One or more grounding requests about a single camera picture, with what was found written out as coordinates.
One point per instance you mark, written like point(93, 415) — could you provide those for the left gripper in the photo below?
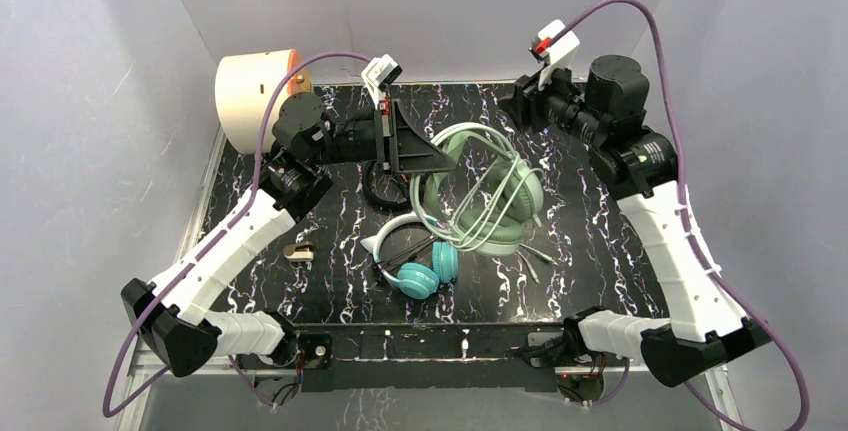
point(383, 138)

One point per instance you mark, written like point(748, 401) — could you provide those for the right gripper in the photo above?
point(526, 96)

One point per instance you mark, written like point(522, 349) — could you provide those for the green headphones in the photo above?
point(491, 217)

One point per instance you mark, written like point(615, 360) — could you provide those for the teal cat-ear headphones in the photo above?
point(420, 270)

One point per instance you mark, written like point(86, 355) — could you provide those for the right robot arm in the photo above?
point(705, 327)

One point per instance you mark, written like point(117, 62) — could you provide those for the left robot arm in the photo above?
point(172, 312)

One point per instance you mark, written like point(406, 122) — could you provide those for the small tan white clip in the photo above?
point(301, 252)

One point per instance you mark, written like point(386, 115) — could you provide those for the cream cylindrical drum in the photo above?
point(243, 87)

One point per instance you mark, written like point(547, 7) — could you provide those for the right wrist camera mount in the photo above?
point(554, 49)

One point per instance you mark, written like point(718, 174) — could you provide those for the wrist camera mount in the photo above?
point(377, 77)
point(554, 49)

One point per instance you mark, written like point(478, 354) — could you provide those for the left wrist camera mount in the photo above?
point(377, 77)

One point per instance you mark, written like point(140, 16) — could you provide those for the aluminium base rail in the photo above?
point(430, 377)

